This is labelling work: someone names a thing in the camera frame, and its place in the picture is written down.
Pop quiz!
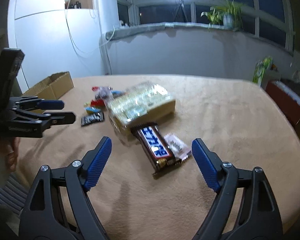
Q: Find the green white carton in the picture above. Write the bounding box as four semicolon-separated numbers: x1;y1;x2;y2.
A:
253;56;273;86

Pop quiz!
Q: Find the black patterned snack packet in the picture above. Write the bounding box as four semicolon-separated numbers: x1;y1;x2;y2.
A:
81;112;104;127

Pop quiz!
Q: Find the white pink candy wrapper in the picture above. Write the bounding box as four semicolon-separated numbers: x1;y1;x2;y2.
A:
164;133;192;162

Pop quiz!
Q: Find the clear cracker package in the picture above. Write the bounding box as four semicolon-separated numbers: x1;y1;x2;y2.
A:
106;81;176;143

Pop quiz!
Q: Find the white refrigerator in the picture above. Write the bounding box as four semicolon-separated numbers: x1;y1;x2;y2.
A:
7;0;106;92

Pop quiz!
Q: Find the person's left hand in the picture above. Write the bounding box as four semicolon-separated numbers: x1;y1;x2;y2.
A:
0;137;20;172

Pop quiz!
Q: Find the blue orange candy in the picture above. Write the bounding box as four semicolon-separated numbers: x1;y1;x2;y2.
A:
84;103;102;115

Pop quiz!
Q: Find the white cable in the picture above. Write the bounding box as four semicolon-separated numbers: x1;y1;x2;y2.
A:
65;0;116;55

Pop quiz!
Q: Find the brown cardboard box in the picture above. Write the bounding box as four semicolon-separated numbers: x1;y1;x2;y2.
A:
23;72;74;100

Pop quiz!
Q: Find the potted spider plant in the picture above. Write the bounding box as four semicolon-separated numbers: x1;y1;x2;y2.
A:
200;0;245;29

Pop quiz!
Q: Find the black light tripod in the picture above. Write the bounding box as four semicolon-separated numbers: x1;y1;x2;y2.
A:
173;0;189;23

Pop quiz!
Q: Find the blue label chocolate bar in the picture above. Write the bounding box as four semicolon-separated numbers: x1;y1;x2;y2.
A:
130;122;181;176

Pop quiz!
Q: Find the red storage box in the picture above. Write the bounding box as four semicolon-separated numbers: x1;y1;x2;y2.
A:
266;80;300;126

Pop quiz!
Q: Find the red tied snack bag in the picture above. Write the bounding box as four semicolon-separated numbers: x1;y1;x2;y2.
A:
90;86;113;108

